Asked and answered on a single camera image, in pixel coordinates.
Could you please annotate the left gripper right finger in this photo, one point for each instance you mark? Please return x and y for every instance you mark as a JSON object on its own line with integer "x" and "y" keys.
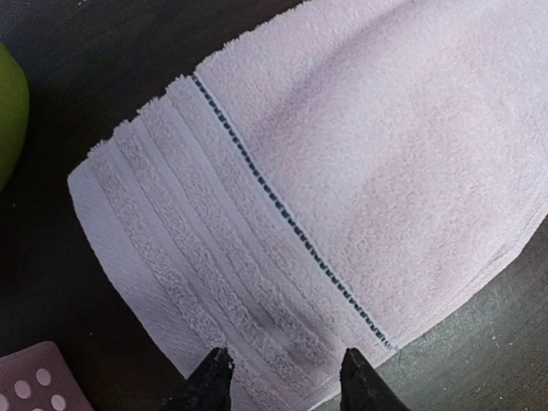
{"x": 362, "y": 389}

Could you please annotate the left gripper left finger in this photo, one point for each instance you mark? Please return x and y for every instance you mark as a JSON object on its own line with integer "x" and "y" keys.
{"x": 208, "y": 387}

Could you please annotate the pink towel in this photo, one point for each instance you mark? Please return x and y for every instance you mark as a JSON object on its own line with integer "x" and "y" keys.
{"x": 347, "y": 174}

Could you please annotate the pink plastic basket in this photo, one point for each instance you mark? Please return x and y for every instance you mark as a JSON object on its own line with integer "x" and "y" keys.
{"x": 38, "y": 378}

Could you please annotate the green bowl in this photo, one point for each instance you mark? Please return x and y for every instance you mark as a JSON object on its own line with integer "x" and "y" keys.
{"x": 14, "y": 111}

